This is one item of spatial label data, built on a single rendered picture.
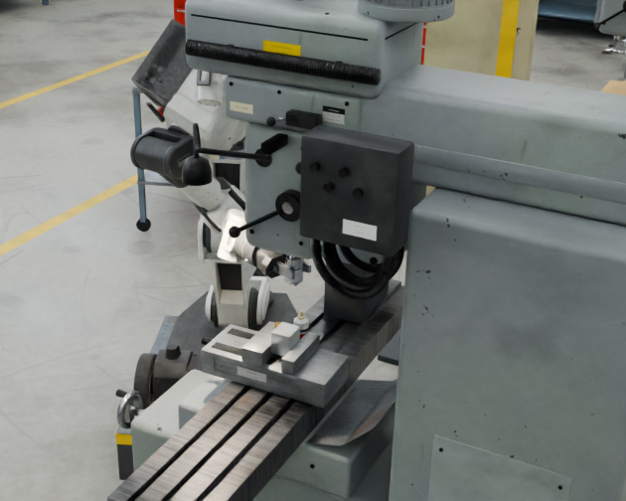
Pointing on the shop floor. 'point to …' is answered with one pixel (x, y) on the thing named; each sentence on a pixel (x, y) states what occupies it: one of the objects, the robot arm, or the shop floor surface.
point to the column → (520, 355)
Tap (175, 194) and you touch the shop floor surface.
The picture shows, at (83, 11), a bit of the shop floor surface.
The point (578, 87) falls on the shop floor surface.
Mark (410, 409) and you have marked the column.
